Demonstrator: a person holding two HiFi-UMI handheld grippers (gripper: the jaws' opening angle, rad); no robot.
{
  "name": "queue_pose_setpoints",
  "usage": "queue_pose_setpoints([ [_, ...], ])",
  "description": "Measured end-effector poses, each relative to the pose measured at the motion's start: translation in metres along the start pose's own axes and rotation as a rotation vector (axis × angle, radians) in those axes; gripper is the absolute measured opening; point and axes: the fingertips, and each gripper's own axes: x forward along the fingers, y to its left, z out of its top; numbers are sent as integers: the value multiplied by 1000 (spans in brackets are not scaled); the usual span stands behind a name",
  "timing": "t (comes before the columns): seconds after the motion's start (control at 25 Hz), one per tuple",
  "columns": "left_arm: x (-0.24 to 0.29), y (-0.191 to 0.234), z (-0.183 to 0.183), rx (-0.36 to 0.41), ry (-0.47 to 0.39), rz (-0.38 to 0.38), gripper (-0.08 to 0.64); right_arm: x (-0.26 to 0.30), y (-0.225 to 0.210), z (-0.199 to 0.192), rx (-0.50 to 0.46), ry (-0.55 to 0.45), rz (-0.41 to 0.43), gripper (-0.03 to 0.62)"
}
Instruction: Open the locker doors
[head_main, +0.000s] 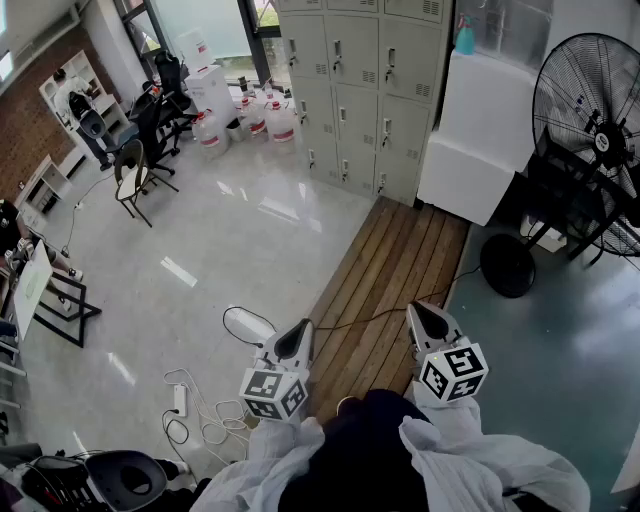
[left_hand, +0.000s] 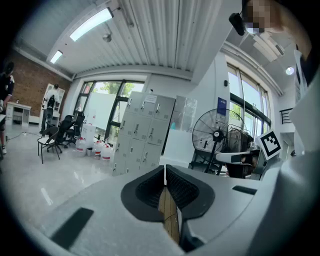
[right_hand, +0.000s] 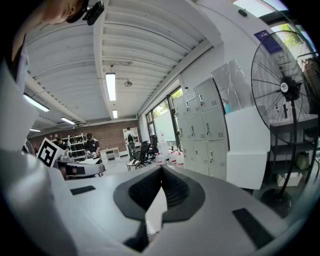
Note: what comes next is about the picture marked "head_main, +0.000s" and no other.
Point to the white table black frame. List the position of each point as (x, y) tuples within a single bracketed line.
[(32, 285)]

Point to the person's own body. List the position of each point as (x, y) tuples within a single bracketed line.
[(365, 450)]

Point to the teal spray bottle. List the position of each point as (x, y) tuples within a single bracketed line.
[(465, 37)]

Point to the silver foil sheet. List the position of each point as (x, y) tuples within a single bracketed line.
[(510, 30)]

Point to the white shelving unit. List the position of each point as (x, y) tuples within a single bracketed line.
[(107, 107)]

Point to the person's light shoe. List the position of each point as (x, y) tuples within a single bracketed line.
[(348, 404)]

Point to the person's left forearm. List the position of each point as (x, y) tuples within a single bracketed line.
[(280, 450)]

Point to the clear dispenser water bottle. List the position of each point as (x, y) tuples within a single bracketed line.
[(196, 50)]

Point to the black framed glass window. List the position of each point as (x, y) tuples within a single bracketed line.
[(210, 25)]

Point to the black frame chair pale seat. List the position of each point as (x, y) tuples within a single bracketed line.
[(132, 182)]

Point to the black high-back office chair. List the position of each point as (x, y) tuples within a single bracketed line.
[(167, 67)]

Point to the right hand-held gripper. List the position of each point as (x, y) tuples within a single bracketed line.
[(452, 372)]

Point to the black pedestal fan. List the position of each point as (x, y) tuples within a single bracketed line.
[(610, 142)]

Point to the dark thermos bottle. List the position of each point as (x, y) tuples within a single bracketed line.
[(243, 85)]

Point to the person's right forearm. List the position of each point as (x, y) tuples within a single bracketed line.
[(450, 430)]

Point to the black plastic seat shell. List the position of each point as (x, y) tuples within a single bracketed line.
[(107, 475)]

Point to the wooden slat platform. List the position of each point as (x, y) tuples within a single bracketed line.
[(390, 260)]

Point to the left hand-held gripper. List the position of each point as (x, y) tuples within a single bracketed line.
[(272, 395)]

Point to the black metal frame rack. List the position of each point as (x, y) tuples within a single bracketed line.
[(550, 170)]

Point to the grey metal locker cabinet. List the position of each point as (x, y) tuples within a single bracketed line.
[(400, 135)]

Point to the white stepped block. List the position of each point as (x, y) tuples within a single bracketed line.
[(475, 150)]

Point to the small white box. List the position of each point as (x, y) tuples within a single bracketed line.
[(550, 242)]

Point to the small grey bin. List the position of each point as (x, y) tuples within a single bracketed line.
[(235, 131)]

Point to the clear water jug red cap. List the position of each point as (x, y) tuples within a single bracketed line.
[(255, 122), (212, 135), (281, 127)]

